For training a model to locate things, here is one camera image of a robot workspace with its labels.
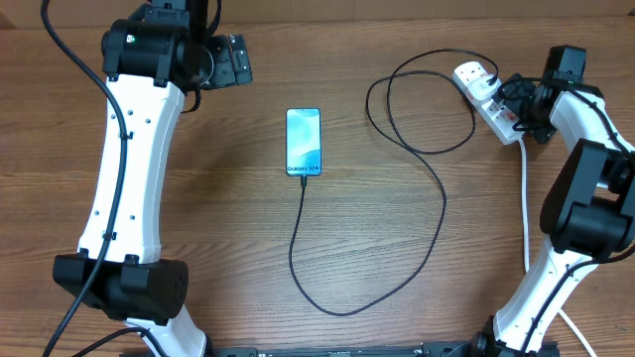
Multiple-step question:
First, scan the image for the blue Galaxy smartphone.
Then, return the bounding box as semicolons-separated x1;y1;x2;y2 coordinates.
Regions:
286;108;322;177

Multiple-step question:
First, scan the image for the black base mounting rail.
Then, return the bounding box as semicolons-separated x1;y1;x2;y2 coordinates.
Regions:
212;342;468;357

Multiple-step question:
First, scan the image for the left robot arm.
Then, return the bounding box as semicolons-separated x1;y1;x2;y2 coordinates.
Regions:
53;0;253;356

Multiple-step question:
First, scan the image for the black USB charging cable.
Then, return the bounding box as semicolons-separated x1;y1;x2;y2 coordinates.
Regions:
288;48;500;318

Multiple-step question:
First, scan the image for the white power strip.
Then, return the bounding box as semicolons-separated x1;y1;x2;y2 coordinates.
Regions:
452;61;523;145

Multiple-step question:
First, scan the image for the white charger plug adapter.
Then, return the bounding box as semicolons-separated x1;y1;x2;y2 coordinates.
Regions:
467;74;501;105

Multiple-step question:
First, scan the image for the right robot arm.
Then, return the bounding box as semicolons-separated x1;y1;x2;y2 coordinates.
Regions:
450;45;634;356

